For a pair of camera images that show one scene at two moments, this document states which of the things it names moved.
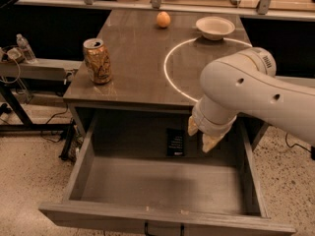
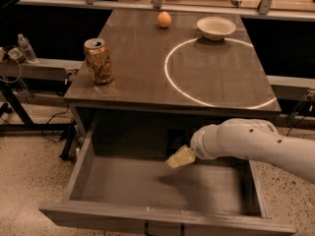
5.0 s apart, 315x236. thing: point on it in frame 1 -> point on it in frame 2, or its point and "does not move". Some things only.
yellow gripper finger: [193, 127] -> [182, 156]
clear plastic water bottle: [24, 44] does not move
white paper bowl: [215, 28] does not move
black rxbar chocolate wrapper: [175, 142] does not move
